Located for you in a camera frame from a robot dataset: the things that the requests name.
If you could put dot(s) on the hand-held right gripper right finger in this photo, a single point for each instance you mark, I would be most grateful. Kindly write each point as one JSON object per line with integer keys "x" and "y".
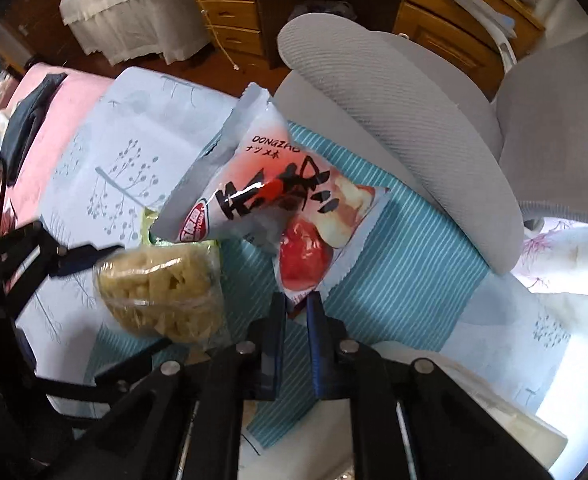
{"x": 319, "y": 345}

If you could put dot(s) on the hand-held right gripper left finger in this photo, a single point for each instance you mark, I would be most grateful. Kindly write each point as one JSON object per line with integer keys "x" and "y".
{"x": 276, "y": 340}

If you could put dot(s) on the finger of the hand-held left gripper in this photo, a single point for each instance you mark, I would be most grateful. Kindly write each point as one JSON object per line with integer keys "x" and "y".
{"x": 123, "y": 370}
{"x": 78, "y": 257}

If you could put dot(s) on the clear packet of yellow crisps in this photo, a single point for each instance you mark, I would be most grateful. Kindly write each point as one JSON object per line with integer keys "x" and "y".
{"x": 158, "y": 290}

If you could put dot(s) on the white red fruit crisp packet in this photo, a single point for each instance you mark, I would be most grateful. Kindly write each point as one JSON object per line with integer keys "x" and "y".
{"x": 254, "y": 185}

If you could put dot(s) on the light green snack packet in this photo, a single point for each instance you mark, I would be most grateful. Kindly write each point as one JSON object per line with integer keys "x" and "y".
{"x": 148, "y": 225}

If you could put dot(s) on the printed teal striped tablecloth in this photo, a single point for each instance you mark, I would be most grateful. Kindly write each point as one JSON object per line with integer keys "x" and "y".
{"x": 123, "y": 125}

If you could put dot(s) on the dark blue pouch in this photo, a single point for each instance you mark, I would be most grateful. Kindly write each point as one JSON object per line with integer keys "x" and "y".
{"x": 23, "y": 120}

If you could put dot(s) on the pink blanket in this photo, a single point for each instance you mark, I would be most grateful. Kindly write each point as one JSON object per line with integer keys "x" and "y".
{"x": 58, "y": 110}

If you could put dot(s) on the grey fabric chair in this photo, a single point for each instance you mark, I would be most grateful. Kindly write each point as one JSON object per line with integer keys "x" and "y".
{"x": 399, "y": 110}

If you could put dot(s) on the white lace cloth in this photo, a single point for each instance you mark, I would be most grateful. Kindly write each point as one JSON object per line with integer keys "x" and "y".
{"x": 123, "y": 5}

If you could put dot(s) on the pink floral sheet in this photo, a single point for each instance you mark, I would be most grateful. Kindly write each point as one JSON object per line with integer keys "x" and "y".
{"x": 569, "y": 250}

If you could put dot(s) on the wooden desk with drawers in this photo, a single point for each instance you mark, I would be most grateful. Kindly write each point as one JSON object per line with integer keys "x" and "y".
{"x": 223, "y": 0}

